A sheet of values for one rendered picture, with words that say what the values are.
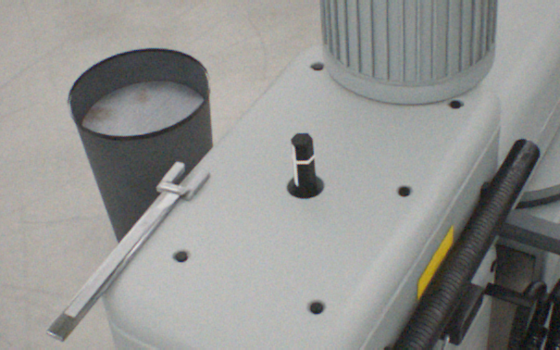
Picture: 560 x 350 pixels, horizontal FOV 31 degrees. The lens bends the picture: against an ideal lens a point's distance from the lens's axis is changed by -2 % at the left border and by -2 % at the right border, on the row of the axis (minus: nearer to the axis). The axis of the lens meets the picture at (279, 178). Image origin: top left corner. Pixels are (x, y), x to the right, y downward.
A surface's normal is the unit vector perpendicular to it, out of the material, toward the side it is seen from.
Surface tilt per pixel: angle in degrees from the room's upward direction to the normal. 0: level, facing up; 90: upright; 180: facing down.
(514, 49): 0
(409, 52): 90
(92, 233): 0
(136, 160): 94
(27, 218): 0
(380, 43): 90
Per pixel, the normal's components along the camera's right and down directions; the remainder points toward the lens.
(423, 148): -0.08, -0.74
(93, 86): 0.80, 0.30
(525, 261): -0.50, 0.61
